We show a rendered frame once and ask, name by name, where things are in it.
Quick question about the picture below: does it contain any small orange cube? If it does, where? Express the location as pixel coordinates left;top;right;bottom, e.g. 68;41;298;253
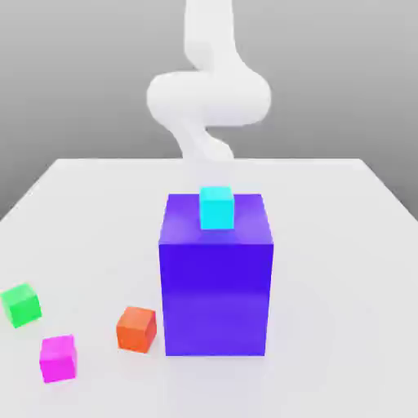
115;305;158;354

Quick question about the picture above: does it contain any small magenta cube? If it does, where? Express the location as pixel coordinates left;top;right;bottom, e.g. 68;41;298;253
38;334;78;385

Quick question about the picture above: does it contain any large purple box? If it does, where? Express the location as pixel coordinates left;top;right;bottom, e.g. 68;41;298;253
158;193;274;358

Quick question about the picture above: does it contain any small cyan cube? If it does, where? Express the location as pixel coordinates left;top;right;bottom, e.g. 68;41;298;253
198;185;235;231

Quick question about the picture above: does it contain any small green cube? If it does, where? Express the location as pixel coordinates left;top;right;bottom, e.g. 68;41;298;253
0;282;43;329

